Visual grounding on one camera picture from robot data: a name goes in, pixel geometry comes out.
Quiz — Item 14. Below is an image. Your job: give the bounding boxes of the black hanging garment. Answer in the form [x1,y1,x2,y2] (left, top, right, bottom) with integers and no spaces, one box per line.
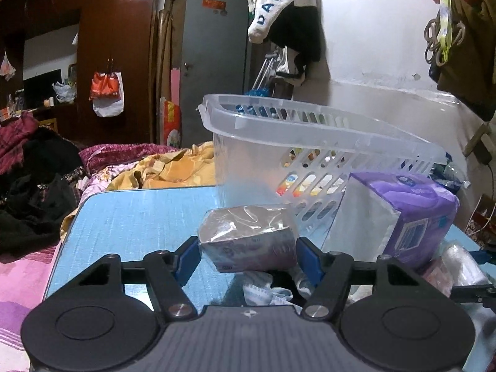
[269,2,322,86]

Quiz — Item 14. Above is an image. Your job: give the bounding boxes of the brown wooden wardrobe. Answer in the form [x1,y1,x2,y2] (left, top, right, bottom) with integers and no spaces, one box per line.
[0,0,161,148]

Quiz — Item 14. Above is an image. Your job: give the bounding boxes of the olive hanging garment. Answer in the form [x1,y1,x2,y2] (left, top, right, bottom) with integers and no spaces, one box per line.
[436,0,496,121]

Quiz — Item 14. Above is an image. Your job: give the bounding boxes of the grey door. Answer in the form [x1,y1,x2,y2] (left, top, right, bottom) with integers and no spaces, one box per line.
[170,0,249,148]

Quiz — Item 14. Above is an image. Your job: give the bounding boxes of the white plastic wrapped bundle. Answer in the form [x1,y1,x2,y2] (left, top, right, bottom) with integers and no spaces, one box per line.
[422,240,489,299]

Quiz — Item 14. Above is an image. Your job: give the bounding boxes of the white cloth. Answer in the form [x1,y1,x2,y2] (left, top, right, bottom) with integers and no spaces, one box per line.
[242,271,318,307]

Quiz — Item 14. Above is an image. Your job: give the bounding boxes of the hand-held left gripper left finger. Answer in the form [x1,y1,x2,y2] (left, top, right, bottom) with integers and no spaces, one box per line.
[62,236,202,321]

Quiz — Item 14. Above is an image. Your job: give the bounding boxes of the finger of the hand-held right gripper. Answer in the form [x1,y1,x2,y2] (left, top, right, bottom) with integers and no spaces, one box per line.
[451,284,496,307]
[469,250,496,268]

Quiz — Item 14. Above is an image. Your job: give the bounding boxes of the pink and white hanging bag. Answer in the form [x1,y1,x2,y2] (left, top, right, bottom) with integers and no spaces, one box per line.
[0,52,16,82]

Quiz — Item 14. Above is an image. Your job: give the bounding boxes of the yellow blanket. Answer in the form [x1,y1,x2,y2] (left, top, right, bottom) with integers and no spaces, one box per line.
[106,141,215,190]

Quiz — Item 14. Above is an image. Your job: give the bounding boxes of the black monitor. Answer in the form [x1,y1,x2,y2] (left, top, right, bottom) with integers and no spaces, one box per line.
[24,69,63,105]

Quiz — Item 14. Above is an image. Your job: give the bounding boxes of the small plastic packet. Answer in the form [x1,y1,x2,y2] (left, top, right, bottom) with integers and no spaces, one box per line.
[197,205,299,274]

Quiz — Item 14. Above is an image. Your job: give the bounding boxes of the purple floral blanket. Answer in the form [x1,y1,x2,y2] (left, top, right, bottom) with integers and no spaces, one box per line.
[79,143,183,187]

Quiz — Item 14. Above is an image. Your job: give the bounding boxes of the red and yellow bag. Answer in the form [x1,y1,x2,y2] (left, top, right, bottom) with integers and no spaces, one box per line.
[161,99,182,148]

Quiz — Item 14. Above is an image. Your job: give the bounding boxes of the wall charger plug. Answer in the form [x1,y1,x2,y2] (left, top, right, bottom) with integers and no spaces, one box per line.
[465,122,496,165]

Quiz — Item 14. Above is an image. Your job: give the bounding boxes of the white lettered hanging garment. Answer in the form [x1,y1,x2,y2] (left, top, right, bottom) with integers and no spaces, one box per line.
[248,0,316,43]

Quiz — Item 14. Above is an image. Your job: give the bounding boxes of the metal crutches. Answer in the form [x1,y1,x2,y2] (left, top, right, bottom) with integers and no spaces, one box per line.
[252,46,287,91]

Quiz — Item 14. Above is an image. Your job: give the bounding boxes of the orange and white plastic bag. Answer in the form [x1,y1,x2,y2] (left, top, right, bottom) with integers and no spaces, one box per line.
[89,70,125,117]

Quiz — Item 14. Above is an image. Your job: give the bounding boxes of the beige rope cords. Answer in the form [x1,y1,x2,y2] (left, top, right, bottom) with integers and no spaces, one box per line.
[424,17,466,64]

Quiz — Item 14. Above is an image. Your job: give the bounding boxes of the black clothes heap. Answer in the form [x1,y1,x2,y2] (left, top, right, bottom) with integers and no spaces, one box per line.
[0,128,90,264]

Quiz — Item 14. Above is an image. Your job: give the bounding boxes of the purple tissue pack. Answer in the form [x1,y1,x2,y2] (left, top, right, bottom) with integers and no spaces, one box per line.
[321,171,460,270]

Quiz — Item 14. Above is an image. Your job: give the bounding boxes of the maroon cloth heap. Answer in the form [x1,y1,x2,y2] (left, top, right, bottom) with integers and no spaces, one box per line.
[0,110,43,163]

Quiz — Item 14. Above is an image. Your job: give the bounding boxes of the clear plastic basket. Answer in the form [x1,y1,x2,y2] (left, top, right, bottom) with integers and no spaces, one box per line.
[198,94,446,249]

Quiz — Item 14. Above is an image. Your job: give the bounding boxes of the pink board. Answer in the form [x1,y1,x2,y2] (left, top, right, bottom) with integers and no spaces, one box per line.
[170,68,181,103]

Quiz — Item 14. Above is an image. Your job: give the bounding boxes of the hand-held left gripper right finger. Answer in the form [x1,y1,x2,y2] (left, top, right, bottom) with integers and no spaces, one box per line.
[296,237,427,321]

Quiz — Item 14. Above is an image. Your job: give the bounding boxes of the wooden boards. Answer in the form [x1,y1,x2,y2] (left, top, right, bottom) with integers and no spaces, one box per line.
[149,0,173,144]

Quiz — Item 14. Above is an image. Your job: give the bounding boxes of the yellow green strap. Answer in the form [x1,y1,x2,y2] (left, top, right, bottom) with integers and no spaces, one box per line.
[436,0,454,63]

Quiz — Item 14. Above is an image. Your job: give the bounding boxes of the pink bed sheet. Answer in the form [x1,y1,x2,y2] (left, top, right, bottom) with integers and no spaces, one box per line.
[0,236,78,372]

